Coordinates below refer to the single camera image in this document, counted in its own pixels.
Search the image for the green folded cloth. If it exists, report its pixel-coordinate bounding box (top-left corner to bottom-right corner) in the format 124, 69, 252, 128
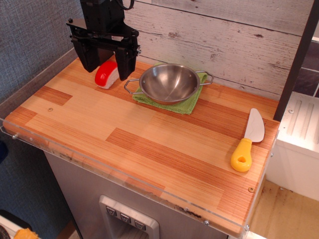
133, 86, 203, 115

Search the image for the grey toy fridge cabinet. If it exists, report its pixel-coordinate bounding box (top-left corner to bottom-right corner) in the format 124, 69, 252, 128
45, 153, 227, 239

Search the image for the red white toy sushi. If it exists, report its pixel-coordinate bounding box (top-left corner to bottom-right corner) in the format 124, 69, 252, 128
95, 61, 119, 89

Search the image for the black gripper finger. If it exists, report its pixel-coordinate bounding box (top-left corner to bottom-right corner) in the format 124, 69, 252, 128
72, 39, 101, 72
115, 47, 138, 81

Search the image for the yellow handled toy knife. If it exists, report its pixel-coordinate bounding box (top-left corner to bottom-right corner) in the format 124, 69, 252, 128
230, 108, 265, 172

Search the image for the white toy sink unit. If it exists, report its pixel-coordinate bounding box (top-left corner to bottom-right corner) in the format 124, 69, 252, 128
266, 92, 319, 200

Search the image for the yellow object bottom left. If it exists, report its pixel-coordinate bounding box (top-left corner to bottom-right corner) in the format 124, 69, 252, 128
13, 228, 39, 239

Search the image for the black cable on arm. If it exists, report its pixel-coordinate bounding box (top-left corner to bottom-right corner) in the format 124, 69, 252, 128
113, 0, 135, 11

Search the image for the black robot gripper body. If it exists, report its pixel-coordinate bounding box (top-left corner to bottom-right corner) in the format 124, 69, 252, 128
66, 0, 140, 54

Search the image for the silver ice dispenser panel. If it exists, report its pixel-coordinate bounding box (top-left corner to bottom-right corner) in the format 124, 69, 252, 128
99, 195, 160, 239

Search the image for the stainless steel two-handled bowl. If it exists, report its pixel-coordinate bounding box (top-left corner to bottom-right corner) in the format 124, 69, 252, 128
124, 63, 214, 105

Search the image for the dark right frame post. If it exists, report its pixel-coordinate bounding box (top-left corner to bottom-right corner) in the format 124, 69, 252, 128
273, 0, 319, 121

